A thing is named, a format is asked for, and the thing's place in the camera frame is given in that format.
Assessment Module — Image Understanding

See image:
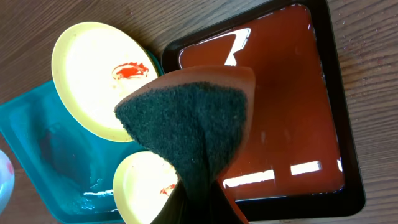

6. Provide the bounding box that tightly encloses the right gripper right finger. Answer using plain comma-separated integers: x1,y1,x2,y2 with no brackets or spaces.
207,181,248,224

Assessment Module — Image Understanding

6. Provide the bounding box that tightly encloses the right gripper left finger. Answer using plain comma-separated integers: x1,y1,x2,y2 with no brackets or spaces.
151,180,195,224

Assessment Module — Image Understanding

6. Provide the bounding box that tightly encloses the green and orange sponge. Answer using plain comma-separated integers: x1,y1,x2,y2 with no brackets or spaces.
114,65,257,200

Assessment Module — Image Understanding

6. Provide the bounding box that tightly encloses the yellow-green plate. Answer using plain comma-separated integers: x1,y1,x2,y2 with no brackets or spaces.
51,22,163,142
113,151,178,224

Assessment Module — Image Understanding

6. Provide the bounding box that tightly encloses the light blue plate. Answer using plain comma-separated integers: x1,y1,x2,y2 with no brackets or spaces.
0,151,15,213

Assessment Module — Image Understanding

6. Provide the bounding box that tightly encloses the black tray with red liquid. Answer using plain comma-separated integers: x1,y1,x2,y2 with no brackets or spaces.
161,0,366,221

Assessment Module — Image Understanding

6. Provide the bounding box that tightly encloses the teal plastic tray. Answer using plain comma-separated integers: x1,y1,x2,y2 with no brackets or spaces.
0,49,165,224

